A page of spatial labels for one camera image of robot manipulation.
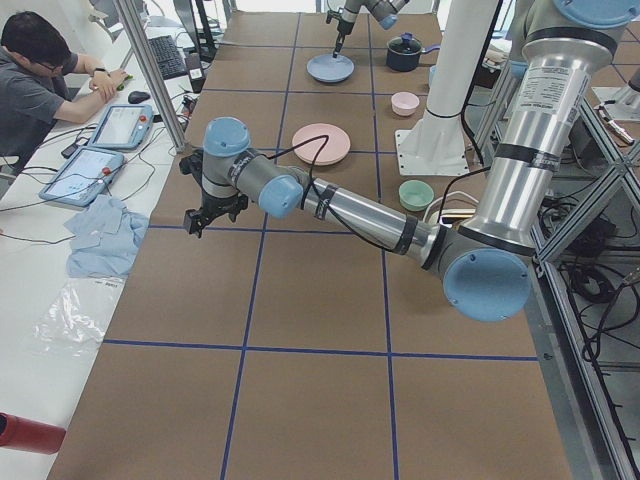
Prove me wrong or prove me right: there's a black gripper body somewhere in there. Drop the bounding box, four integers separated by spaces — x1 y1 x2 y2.
196 192 249 223
337 18 353 37

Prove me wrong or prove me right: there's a light blue plate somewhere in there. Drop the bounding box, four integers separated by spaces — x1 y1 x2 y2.
306 54 355 84

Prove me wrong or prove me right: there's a pink plate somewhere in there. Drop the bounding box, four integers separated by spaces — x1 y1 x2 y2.
292 123 351 166

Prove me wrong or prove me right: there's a dark blue pot with lid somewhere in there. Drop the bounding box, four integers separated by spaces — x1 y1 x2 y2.
386 32 441 72

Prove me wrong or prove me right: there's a light blue shirt cloth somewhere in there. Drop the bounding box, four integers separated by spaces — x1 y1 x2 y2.
64 194 149 278

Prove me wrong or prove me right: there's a pink bowl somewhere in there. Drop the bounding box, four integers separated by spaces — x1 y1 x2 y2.
391 91 420 117

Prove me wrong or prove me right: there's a light blue cup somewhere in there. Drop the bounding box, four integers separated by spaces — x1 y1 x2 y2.
428 65 437 89

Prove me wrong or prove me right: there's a blue teach pendant upper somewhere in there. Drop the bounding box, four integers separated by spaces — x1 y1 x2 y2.
88 104 154 151

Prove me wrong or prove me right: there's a blue teach pendant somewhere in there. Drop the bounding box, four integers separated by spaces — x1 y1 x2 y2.
39 146 125 207
88 104 154 151

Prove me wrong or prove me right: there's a blue teach pendant lower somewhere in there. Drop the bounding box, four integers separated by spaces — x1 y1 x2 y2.
39 146 125 207

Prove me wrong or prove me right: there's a black computer mouse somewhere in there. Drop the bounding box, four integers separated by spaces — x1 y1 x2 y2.
127 91 151 105

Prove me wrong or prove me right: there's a black keyboard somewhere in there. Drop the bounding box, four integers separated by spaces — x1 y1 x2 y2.
148 35 187 80

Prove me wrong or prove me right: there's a clear plastic bag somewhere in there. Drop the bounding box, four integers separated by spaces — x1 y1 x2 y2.
29 277 125 358

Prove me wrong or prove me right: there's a green bowl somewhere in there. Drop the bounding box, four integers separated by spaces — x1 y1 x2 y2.
398 179 434 212

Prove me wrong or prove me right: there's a seated person grey shirt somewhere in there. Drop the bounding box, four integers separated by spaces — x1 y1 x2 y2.
1 11 127 174

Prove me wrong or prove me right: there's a cream toaster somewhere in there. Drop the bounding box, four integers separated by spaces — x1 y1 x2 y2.
436 208 475 227

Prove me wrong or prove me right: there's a red cylinder object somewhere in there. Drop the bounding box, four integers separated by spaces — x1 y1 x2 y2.
1 412 66 454

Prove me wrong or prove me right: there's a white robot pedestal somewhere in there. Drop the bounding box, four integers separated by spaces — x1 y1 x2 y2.
396 0 501 176

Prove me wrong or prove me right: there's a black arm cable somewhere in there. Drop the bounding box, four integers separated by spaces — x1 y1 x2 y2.
264 134 492 251

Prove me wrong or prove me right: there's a white toaster cable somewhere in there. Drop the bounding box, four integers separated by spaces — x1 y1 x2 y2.
423 188 482 224

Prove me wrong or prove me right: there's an aluminium frame post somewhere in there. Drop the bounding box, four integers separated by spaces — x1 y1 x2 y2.
114 0 187 153

